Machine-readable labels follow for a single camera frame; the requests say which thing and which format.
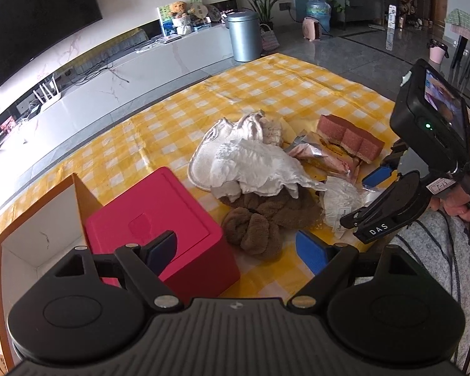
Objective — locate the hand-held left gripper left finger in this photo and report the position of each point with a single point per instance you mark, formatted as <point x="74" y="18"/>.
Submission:
<point x="162" y="248"/>

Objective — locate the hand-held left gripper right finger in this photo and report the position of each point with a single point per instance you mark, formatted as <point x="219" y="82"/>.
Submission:
<point x="311" y="252"/>

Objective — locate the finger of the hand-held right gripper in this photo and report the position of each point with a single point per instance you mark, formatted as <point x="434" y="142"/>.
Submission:
<point x="370" y="225"/>
<point x="380" y="176"/>

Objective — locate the clear plastic bag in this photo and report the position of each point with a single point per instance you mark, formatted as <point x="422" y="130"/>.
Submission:
<point x="340" y="203"/>

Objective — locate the red and beige sponge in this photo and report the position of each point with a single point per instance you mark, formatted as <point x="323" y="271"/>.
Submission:
<point x="348" y="133"/>

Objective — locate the silver snack packet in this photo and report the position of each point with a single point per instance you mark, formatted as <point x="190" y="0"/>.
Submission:
<point x="325" y="162"/>

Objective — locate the brown towel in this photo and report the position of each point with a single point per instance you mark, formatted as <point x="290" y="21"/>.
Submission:
<point x="254" y="231"/>

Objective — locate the cardboard box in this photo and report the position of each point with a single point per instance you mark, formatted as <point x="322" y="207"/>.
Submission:
<point x="35" y="239"/>

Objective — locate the person's right hand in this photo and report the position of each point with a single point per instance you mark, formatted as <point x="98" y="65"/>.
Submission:
<point x="460" y="209"/>

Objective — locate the red box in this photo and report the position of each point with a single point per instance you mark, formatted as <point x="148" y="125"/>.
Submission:
<point x="156" y="203"/>

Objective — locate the pink bin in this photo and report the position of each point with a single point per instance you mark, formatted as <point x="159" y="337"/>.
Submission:
<point x="438" y="53"/>

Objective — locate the tall white box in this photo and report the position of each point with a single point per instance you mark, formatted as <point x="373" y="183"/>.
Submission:
<point x="391" y="27"/>

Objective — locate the green checked cloth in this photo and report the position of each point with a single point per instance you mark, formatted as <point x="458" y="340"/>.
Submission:
<point x="460" y="21"/>

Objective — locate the white crumpled cloth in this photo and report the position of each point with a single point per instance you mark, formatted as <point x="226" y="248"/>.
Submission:
<point x="266" y="164"/>

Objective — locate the cluttered shelf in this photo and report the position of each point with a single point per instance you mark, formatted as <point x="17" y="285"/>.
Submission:
<point x="413" y="0"/>

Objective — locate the pink and white crochet piece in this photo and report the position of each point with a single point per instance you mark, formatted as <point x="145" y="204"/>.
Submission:
<point x="272" y="133"/>

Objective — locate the pink heater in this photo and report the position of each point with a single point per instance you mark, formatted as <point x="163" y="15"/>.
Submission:
<point x="311" y="29"/>

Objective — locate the blue water bottle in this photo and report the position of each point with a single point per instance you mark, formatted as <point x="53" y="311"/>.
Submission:
<point x="318" y="9"/>

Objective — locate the yellow checkered tablecloth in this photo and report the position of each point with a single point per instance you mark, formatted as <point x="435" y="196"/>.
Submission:
<point x="180" y="98"/>

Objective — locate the woven basket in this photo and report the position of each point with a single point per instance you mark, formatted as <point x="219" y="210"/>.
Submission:
<point x="269" y="39"/>

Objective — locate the white television console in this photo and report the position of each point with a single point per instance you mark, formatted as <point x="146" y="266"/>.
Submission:
<point x="141" y="74"/>

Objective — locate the green potted plant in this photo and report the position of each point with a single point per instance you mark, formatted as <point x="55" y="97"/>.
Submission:
<point x="264" y="4"/>

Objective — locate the silver trash can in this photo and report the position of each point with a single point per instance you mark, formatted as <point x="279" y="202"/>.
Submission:
<point x="243" y="37"/>

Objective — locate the white router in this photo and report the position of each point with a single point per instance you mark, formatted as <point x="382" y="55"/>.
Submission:
<point x="49" y="100"/>

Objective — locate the white flat box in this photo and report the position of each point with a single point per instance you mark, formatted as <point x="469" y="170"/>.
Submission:
<point x="169" y="38"/>

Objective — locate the round decorative plate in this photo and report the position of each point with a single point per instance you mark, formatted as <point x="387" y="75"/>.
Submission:
<point x="218" y="13"/>

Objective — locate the green printed picture board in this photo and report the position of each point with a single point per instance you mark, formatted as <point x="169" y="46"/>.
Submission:
<point x="164" y="17"/>

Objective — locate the brown teddy bear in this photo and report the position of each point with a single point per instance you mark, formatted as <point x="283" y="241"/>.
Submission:
<point x="178" y="9"/>

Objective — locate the black television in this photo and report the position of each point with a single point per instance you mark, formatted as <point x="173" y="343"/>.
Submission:
<point x="31" y="19"/>

